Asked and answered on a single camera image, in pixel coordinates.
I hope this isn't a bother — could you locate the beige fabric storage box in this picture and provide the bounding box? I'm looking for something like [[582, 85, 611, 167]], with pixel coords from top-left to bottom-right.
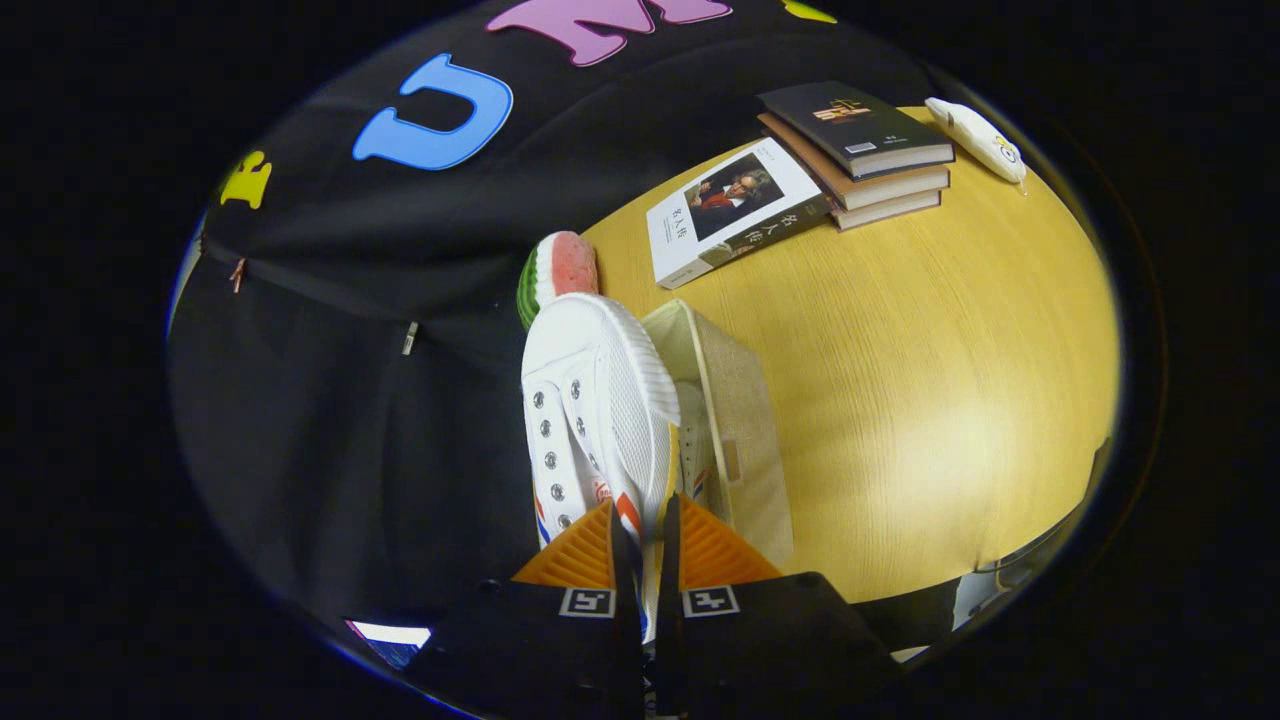
[[640, 298, 796, 566]]

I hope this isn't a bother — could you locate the watermelon slice toy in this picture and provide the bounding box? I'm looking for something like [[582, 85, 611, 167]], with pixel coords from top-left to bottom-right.
[[515, 231, 599, 331]]

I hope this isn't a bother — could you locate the black cover book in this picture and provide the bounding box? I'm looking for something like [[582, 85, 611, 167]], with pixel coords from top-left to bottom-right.
[[757, 81, 956, 181]]

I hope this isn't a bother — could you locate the black backdrop cloth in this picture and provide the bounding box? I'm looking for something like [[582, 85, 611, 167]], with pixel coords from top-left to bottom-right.
[[168, 0, 941, 641]]

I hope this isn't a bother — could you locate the white oblong toy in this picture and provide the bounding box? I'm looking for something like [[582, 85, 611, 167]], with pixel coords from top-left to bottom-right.
[[924, 96, 1028, 186]]

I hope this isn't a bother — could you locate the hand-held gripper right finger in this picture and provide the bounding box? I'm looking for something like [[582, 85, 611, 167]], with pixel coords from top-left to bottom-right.
[[655, 492, 901, 720]]

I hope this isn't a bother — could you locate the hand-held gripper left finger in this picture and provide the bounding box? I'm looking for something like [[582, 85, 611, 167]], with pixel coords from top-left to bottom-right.
[[420, 497, 646, 720]]

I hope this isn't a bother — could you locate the white portrait cover book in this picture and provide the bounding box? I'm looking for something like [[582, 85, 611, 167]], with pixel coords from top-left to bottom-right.
[[646, 137, 833, 291]]

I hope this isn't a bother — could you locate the thin tan book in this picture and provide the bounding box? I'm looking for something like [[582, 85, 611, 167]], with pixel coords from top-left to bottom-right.
[[830, 190, 943, 232]]

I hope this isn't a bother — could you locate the computer monitor screen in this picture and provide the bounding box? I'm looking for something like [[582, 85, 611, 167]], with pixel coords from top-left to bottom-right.
[[345, 620, 433, 669]]

